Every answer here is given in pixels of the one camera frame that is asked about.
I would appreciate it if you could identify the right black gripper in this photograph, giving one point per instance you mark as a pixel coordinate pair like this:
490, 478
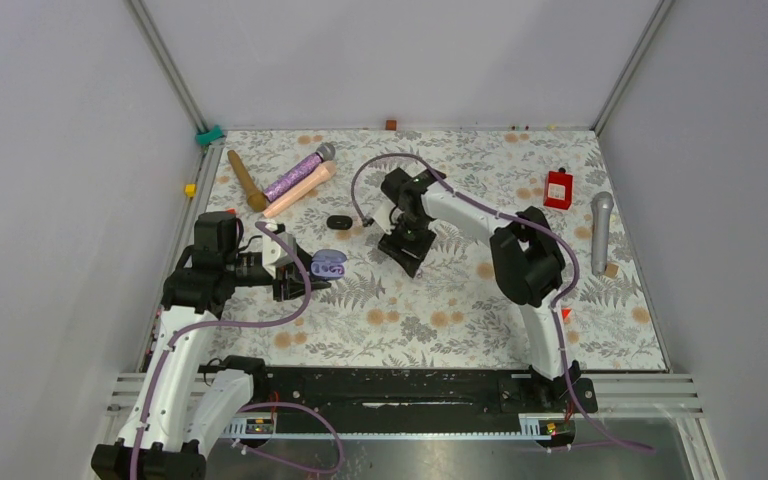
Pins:
393, 246

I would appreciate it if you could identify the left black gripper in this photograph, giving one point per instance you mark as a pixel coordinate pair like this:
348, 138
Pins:
294, 278

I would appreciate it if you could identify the purple earbud case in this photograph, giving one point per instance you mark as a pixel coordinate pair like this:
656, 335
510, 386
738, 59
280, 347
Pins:
328, 264

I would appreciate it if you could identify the black earbud charging case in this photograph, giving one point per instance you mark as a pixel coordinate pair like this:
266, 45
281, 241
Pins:
339, 222

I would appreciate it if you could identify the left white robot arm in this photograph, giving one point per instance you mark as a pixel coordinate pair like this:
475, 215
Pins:
162, 438

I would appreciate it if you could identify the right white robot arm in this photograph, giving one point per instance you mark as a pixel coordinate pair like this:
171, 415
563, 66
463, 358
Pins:
527, 261

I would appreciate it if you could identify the brown toy microphone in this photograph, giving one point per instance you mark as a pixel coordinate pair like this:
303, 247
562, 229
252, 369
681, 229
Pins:
254, 196

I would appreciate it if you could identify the pink toy microphone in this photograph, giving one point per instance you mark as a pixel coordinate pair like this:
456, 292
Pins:
325, 171

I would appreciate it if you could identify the purple glitter toy microphone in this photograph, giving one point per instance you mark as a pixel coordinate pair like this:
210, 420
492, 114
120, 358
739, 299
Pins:
325, 152

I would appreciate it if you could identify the red square box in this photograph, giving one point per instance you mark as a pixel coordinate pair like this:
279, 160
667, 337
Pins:
558, 189

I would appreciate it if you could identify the silver toy microphone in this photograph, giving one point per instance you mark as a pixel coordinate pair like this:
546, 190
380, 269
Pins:
602, 206

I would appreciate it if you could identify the beige small cube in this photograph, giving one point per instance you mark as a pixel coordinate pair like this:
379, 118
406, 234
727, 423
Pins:
611, 270

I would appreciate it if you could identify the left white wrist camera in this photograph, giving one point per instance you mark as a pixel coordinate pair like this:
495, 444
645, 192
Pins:
273, 255

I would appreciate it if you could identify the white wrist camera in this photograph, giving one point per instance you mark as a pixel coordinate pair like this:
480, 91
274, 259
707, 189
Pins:
273, 255
382, 218

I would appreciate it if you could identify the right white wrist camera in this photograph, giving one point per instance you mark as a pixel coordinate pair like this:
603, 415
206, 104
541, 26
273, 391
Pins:
382, 218

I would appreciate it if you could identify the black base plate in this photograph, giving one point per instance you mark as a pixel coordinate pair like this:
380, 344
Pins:
379, 401

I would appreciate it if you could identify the teal corner bracket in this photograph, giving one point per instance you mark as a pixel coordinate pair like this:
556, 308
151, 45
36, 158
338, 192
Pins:
206, 138

